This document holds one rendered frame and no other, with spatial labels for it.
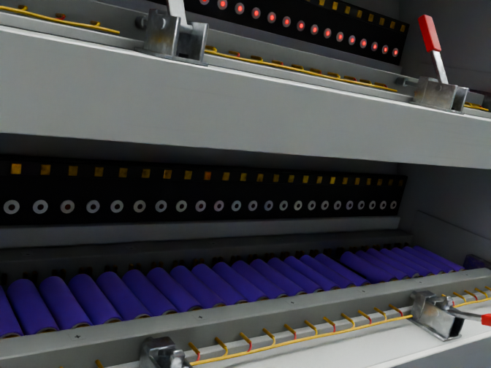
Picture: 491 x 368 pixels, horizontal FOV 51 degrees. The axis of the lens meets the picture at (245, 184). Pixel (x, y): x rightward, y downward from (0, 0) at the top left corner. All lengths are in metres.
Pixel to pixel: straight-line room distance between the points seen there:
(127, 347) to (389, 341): 0.22
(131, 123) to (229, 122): 0.06
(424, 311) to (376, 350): 0.08
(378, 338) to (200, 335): 0.16
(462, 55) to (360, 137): 0.34
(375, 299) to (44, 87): 0.32
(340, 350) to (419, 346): 0.08
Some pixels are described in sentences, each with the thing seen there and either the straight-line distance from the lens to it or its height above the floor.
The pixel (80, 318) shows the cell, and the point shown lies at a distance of 0.34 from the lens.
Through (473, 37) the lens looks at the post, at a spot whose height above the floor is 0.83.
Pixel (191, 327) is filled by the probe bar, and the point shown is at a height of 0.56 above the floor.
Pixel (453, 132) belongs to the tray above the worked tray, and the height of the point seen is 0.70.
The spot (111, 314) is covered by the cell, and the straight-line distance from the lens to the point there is 0.35.
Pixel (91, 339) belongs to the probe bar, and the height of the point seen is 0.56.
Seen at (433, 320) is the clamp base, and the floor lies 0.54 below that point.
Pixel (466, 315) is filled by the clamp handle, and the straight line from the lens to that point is 0.48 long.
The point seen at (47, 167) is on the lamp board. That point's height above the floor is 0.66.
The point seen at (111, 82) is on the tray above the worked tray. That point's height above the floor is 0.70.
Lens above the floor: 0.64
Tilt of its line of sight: 1 degrees up
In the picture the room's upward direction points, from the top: 1 degrees clockwise
